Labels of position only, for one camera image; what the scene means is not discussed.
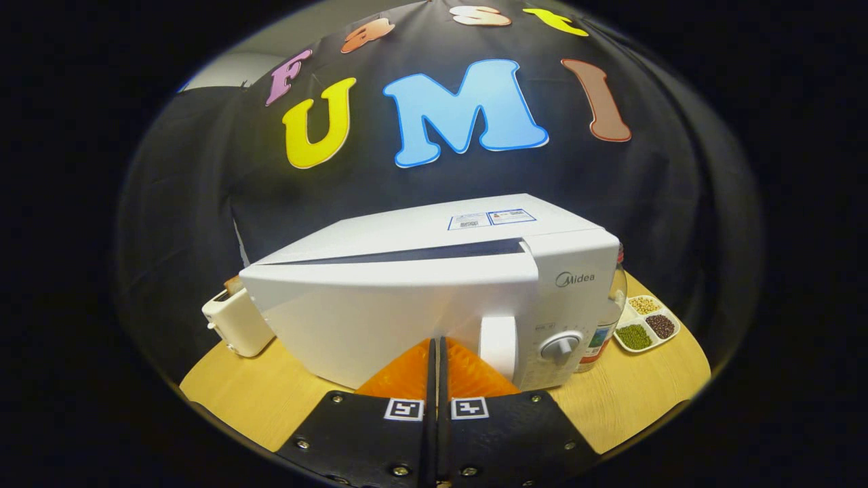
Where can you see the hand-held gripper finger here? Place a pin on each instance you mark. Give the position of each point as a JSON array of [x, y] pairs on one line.
[[444, 440], [430, 440]]

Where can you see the toast slice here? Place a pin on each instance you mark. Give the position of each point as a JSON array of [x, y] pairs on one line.
[[233, 285]]

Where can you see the glass bottle with red cap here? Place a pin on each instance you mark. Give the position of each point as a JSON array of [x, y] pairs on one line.
[[600, 339]]

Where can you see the white divided dish of beans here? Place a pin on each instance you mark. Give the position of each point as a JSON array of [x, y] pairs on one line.
[[637, 335]]

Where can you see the white microwave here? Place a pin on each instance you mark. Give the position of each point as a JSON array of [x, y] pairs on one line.
[[380, 305]]

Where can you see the white toaster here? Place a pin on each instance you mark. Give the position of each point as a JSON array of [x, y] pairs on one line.
[[237, 329]]

